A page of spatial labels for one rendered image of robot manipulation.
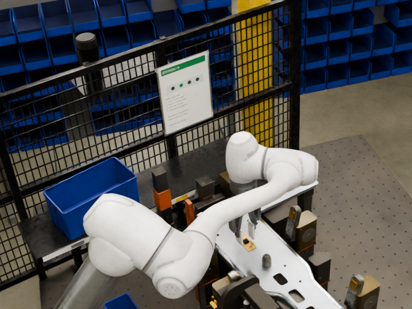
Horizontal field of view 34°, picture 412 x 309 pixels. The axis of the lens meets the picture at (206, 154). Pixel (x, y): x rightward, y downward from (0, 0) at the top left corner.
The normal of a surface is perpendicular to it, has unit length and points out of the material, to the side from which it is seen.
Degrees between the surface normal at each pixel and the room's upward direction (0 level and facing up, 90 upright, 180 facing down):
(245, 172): 92
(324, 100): 0
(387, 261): 0
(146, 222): 31
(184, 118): 90
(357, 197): 0
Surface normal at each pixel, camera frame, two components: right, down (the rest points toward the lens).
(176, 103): 0.51, 0.49
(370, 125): -0.07, -0.79
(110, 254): -0.31, 0.39
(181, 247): 0.55, -0.52
